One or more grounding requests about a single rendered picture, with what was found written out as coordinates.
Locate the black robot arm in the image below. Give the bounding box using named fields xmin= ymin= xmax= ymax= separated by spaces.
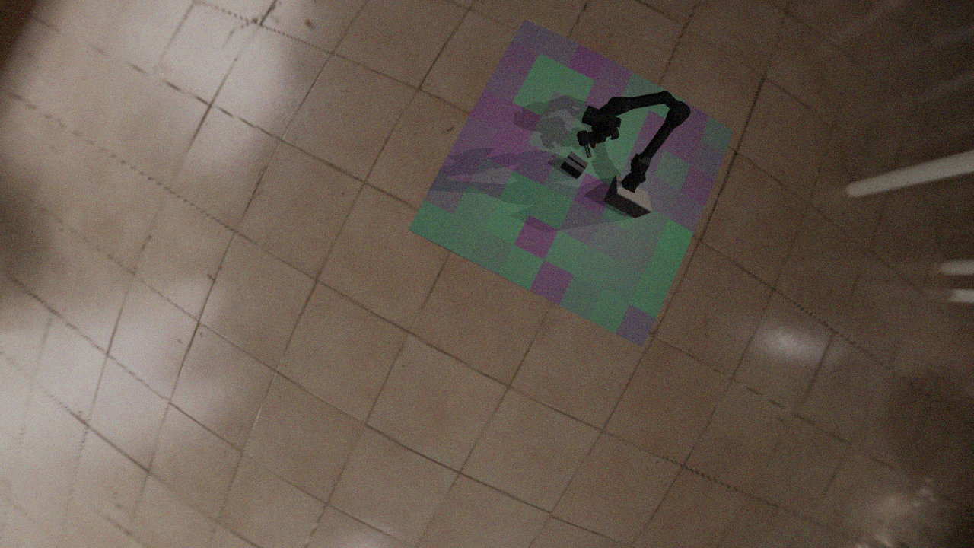
xmin=582 ymin=91 xmax=691 ymax=193

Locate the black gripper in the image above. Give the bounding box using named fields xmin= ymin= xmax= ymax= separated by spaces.
xmin=577 ymin=125 xmax=619 ymax=146

